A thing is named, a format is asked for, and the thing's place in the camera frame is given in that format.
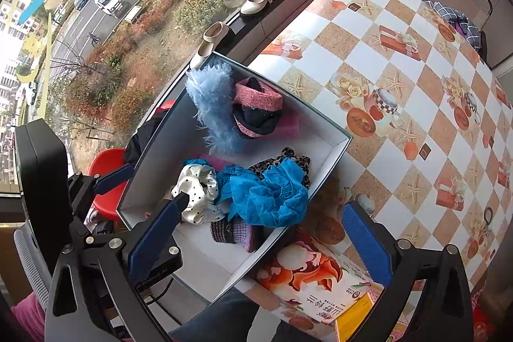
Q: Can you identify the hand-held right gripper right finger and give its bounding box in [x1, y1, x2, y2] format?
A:
[341, 201, 475, 342]

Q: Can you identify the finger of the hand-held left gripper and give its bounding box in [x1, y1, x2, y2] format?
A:
[94, 163, 135, 196]
[170, 192, 190, 212]

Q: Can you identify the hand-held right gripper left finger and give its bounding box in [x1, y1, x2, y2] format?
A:
[44, 202, 179, 342]

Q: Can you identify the white polka dot scrunchie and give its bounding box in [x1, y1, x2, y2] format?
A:
[172, 163, 225, 224]

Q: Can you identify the dark box with white inside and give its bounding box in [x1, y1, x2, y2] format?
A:
[116, 51, 353, 304]

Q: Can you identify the leopard print scrunchie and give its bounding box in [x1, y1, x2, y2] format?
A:
[246, 147, 312, 188]

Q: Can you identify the large blue fabric scrunchie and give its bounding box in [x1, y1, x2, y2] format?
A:
[230, 158, 309, 228]

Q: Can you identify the blue fluffy scrunchie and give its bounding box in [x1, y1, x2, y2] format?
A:
[185, 59, 241, 154]

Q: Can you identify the pink and black knit band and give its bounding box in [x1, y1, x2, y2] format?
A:
[232, 77, 284, 139]

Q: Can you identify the red plastic stool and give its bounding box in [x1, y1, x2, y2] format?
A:
[86, 149, 139, 222]

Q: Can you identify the black cloth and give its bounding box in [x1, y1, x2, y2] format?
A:
[122, 107, 177, 166]

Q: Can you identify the floral printed carton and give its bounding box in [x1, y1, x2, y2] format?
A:
[252, 236, 385, 327]

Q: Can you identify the person's jeans leg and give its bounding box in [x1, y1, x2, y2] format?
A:
[168, 288, 337, 342]

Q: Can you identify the red patterned cushion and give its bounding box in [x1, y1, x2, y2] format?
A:
[473, 306, 498, 342]

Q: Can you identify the pink garment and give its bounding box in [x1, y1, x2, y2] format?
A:
[12, 292, 49, 342]

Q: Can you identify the plaid cloth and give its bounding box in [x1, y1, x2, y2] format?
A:
[425, 1, 482, 48]

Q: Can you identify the grey ribbed hose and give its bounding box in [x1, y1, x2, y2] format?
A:
[14, 228, 53, 311]

